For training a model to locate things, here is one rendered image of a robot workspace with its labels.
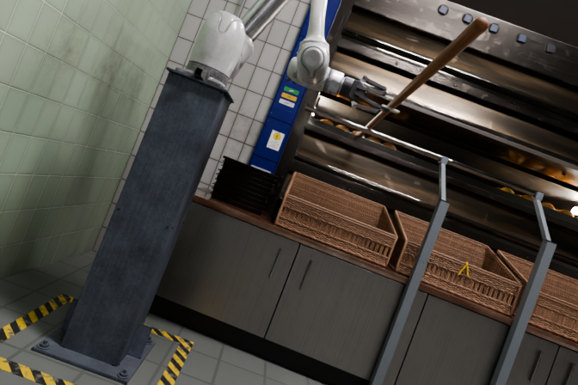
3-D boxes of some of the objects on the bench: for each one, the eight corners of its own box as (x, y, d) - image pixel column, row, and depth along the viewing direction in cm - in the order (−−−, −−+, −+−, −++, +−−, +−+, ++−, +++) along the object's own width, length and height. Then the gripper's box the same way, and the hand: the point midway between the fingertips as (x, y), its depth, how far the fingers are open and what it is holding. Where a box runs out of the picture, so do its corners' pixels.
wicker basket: (276, 215, 239) (293, 170, 239) (369, 251, 237) (386, 205, 238) (272, 223, 190) (293, 167, 191) (388, 269, 189) (409, 211, 189)
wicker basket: (478, 294, 235) (494, 247, 236) (575, 332, 232) (593, 285, 232) (522, 321, 186) (544, 263, 187) (646, 370, 183) (667, 311, 184)
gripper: (347, 69, 162) (405, 90, 161) (333, 106, 162) (390, 129, 161) (349, 63, 154) (410, 85, 153) (334, 103, 154) (395, 125, 153)
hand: (391, 104), depth 157 cm, fingers closed on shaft, 3 cm apart
